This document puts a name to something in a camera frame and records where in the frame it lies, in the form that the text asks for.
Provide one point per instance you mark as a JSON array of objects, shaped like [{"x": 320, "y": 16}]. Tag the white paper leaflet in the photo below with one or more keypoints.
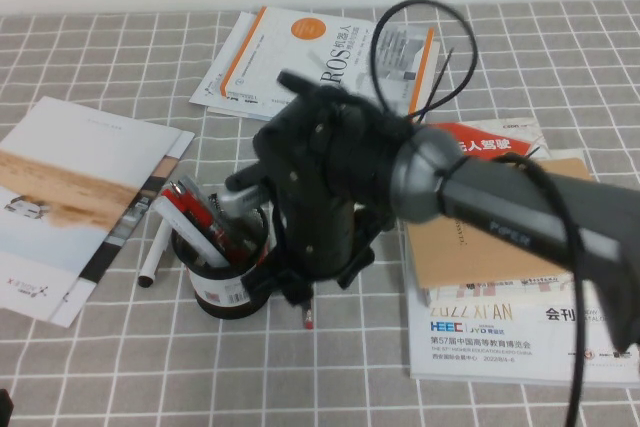
[{"x": 215, "y": 82}]

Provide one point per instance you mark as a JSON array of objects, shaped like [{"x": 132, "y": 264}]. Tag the white marker pen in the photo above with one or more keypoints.
[{"x": 185, "y": 227}]

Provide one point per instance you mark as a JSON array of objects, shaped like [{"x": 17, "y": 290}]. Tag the red driverless technology book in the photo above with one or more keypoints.
[{"x": 490, "y": 144}]

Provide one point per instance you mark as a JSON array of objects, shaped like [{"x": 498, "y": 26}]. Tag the red and white markers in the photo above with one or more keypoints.
[{"x": 192, "y": 209}]

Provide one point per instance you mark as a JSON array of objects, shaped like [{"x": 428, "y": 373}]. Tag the kraft brown notebook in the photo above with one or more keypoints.
[{"x": 460, "y": 259}]

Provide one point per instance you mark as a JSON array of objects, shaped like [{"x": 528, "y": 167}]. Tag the white orange ROS book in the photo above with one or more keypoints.
[{"x": 280, "y": 57}]

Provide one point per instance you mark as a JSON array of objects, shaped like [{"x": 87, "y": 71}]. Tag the white marker with black cap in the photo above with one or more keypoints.
[{"x": 152, "y": 259}]

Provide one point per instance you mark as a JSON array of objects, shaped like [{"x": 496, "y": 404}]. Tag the white brochure with black band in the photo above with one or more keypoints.
[{"x": 120, "y": 234}]

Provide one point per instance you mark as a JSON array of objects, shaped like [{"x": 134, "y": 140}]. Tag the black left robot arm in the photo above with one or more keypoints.
[{"x": 4, "y": 409}]

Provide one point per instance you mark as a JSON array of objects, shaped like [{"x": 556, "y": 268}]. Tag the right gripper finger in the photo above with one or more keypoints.
[
  {"x": 280, "y": 289},
  {"x": 357, "y": 269}
]

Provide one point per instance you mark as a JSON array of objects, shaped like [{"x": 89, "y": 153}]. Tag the dark red pencil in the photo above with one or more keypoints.
[{"x": 307, "y": 317}]

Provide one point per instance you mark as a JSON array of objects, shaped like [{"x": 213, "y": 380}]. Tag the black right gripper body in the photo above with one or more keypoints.
[{"x": 325, "y": 187}]

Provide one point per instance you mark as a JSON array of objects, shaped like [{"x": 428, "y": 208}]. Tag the clear plastic pen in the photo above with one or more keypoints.
[{"x": 192, "y": 188}]

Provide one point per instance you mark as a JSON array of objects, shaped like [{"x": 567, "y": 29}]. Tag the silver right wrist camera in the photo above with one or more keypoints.
[{"x": 241, "y": 202}]

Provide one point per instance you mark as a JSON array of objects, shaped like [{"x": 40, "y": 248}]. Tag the AgileX brochure with desert photo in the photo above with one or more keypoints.
[{"x": 75, "y": 172}]

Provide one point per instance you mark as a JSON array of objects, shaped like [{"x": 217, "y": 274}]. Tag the black mesh pen holder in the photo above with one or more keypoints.
[{"x": 220, "y": 299}]

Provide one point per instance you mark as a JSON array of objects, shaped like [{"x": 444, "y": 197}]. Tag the thin white book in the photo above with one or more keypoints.
[{"x": 429, "y": 77}]

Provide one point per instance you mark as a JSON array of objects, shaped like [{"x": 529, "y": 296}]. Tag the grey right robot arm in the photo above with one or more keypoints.
[{"x": 550, "y": 217}]

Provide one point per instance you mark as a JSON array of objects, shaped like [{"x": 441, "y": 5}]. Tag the white show catalogue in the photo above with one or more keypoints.
[{"x": 475, "y": 347}]

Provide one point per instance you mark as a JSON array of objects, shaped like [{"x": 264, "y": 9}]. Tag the grey checkered tablecloth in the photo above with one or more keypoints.
[{"x": 250, "y": 372}]

